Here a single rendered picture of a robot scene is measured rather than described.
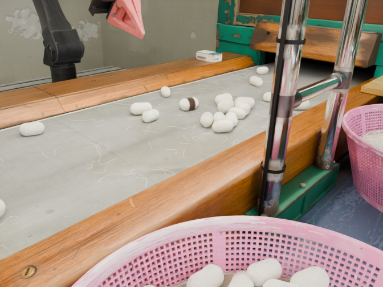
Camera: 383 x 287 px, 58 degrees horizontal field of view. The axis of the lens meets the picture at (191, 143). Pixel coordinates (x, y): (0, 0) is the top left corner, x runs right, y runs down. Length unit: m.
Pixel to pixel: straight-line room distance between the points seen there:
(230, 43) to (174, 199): 0.80
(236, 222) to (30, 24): 2.48
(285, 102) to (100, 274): 0.22
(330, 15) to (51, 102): 0.65
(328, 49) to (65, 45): 0.61
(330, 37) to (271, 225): 0.63
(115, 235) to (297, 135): 0.29
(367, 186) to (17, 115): 0.52
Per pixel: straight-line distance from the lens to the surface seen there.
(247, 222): 0.30
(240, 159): 0.40
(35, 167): 0.46
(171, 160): 0.44
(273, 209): 0.40
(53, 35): 0.92
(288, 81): 0.34
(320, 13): 0.95
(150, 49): 2.53
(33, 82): 1.13
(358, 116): 0.63
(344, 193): 0.55
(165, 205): 0.31
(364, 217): 0.51
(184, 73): 0.81
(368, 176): 0.52
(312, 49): 0.88
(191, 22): 2.24
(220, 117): 0.55
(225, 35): 1.08
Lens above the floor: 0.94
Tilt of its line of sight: 25 degrees down
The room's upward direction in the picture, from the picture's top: 2 degrees clockwise
